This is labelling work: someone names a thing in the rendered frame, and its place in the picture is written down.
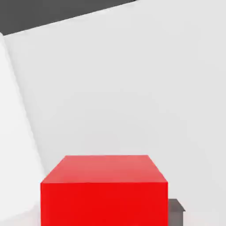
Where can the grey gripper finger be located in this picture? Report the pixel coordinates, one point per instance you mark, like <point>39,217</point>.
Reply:
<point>175,216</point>

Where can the small red cube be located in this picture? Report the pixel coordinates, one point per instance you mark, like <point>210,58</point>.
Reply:
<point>104,203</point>

